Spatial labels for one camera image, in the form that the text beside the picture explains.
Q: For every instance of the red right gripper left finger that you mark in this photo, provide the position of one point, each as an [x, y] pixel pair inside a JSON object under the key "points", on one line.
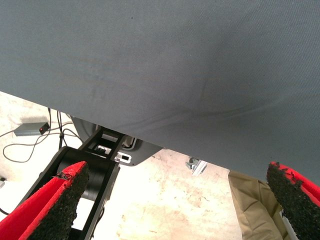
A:
{"points": [[37, 215]]}

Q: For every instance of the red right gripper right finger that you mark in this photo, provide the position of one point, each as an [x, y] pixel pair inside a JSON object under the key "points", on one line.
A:
{"points": [[300, 205]]}

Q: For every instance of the khaki trouser leg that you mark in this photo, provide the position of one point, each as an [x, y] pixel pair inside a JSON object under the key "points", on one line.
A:
{"points": [[252, 207]]}

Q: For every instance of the grey power box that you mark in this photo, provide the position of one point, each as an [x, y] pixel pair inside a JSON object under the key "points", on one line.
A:
{"points": [[27, 128]]}

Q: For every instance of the dark grey table cloth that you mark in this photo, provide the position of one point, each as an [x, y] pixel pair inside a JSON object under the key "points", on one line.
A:
{"points": [[150, 62]]}

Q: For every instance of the metal bracket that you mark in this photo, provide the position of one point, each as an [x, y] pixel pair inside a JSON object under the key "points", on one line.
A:
{"points": [[198, 167]]}

